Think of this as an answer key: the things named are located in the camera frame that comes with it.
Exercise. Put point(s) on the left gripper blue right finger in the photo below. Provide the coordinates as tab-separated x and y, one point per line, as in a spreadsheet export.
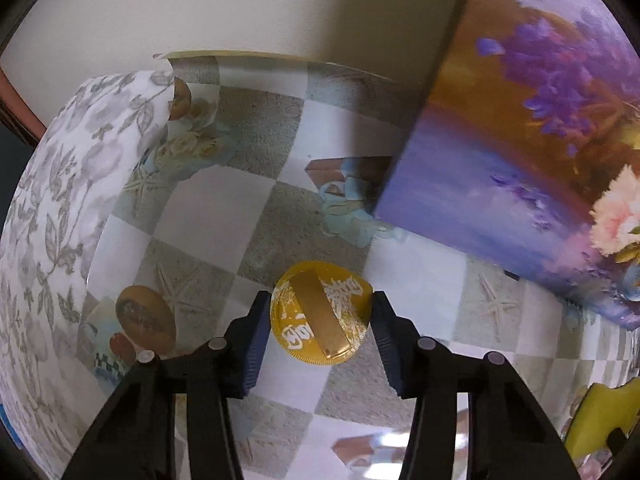
397	341

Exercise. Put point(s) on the yellow sponge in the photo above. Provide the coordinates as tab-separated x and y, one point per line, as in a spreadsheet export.
602	410

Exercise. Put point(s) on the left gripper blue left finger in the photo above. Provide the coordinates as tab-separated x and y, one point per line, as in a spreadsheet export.
247	339

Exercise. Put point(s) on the flower painting canvas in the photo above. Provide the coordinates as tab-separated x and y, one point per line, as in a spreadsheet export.
526	152

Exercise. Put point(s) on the gold foil coin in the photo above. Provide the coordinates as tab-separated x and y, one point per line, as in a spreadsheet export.
320	312

